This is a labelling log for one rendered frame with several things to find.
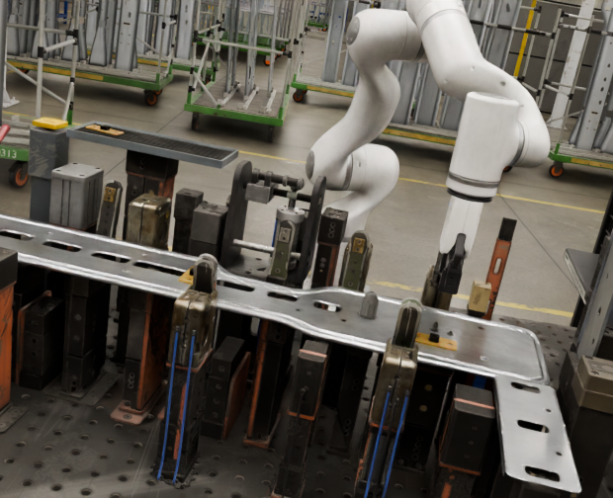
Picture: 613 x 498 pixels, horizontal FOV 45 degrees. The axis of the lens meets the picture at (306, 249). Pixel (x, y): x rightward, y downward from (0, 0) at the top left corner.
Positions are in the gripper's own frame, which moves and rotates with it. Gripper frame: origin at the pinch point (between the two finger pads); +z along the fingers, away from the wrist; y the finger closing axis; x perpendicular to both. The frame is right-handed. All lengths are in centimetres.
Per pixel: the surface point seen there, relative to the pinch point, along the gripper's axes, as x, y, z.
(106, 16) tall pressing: -387, -697, 28
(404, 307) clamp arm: -6.5, 13.4, 1.7
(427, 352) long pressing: -0.8, 4.8, 12.4
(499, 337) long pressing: 12.4, -8.6, 12.4
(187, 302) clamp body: -40.8, 16.3, 8.1
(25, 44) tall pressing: -473, -676, 74
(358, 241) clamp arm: -17.7, -19.8, 3.5
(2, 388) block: -76, 11, 37
